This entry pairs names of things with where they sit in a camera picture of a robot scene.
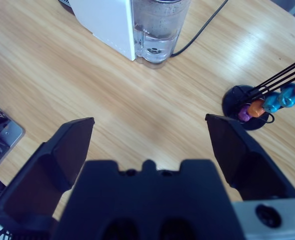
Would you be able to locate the teal coffee capsule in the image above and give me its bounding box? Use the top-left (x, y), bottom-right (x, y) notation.
top-left (279, 82), bottom-right (295, 108)
top-left (262, 93), bottom-right (282, 113)

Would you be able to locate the white capsule coffee machine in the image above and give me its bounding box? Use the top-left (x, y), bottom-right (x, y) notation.
top-left (68, 0), bottom-right (138, 62)

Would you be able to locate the purple coffee capsule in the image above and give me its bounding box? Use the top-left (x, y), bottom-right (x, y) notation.
top-left (238, 104), bottom-right (252, 123)

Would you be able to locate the black machine power cable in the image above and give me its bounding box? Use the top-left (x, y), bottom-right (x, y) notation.
top-left (169, 0), bottom-right (230, 58)

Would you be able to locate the black wire capsule holder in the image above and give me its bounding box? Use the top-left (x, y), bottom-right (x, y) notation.
top-left (221, 54), bottom-right (295, 132)

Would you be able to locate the clear water tank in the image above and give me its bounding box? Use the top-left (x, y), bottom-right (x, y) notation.
top-left (131, 0), bottom-right (191, 70)

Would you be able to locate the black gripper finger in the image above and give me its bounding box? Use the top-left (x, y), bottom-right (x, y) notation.
top-left (204, 113), bottom-right (295, 201)
top-left (0, 116), bottom-right (96, 235)

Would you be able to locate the orange coffee capsule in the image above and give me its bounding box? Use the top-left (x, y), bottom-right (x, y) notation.
top-left (247, 98), bottom-right (265, 118)

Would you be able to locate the grey mount with dark post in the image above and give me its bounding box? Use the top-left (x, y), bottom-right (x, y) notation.
top-left (0, 103), bottom-right (26, 182)

